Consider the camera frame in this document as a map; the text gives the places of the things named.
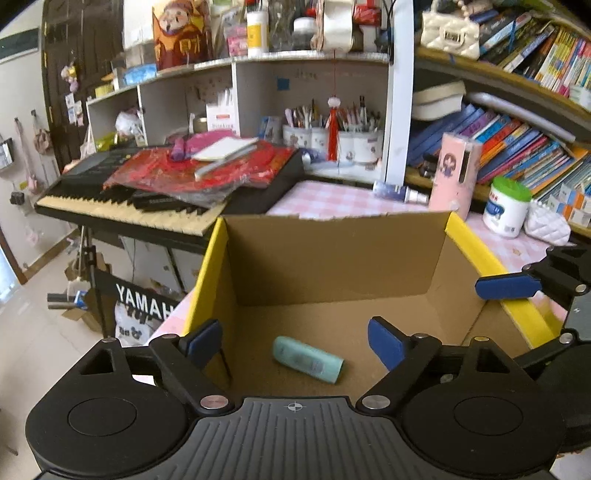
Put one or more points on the dark wall panel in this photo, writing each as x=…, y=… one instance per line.
x=18, y=46

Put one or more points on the white notebook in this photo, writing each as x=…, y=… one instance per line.
x=224, y=148

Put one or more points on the teal tube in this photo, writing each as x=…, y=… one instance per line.
x=304, y=360

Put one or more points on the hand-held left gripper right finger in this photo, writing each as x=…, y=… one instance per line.
x=385, y=344

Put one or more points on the pink plush charm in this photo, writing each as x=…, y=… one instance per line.
x=69, y=76

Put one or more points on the glass jar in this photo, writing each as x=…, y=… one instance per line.
x=304, y=34

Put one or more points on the paper notes on door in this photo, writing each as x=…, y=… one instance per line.
x=74, y=110

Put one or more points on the white quilted purse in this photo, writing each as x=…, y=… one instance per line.
x=547, y=224

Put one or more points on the red wrapped paper decorations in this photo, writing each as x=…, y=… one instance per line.
x=161, y=173

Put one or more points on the blue white tube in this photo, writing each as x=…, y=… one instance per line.
x=392, y=190

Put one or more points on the dark wooden door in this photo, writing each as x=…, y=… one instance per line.
x=92, y=46

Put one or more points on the row of blue purple books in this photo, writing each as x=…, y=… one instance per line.
x=521, y=147

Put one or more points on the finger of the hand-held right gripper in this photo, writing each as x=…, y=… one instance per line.
x=554, y=344
x=505, y=287

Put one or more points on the white cubby shelf unit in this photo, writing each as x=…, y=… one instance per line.
x=258, y=92

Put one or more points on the grey rolled tube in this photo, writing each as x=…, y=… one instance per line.
x=508, y=108

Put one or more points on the black keyboard stand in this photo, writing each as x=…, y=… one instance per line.
x=138, y=295

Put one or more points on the red tassel ornament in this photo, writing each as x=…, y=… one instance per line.
x=332, y=134

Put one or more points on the purple small item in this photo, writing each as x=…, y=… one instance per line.
x=178, y=151

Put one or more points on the pink round fabric item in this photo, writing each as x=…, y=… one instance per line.
x=203, y=141

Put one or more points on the bunch of pens and brushes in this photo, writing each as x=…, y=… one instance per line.
x=304, y=115

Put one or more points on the black electronic keyboard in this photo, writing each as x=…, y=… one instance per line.
x=90, y=170

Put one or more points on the wooden bookcase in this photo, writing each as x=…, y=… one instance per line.
x=485, y=79

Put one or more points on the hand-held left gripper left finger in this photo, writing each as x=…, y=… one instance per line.
x=205, y=344

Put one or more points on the white printed plastic bag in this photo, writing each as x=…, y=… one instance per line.
x=131, y=327

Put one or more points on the pink small box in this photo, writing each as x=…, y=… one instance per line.
x=236, y=41

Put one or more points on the thick cream-paged book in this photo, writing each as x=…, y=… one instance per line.
x=434, y=111
x=438, y=91

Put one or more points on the yellow-edged cardboard box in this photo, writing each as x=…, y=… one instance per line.
x=332, y=258

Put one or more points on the row of leaning paperback books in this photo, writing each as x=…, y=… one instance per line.
x=549, y=50

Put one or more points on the blue white card packet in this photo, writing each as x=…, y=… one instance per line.
x=270, y=127

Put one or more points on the pink cylinder bottle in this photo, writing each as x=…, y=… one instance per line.
x=452, y=175

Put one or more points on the white red carton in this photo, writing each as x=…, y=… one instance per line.
x=221, y=117

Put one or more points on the white jar green lid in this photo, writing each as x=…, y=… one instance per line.
x=505, y=212

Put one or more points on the white bottle yellow label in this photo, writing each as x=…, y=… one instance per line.
x=257, y=34

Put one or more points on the grey thin book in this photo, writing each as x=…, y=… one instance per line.
x=207, y=170

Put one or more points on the cream ribbon roll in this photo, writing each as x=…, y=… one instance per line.
x=337, y=27

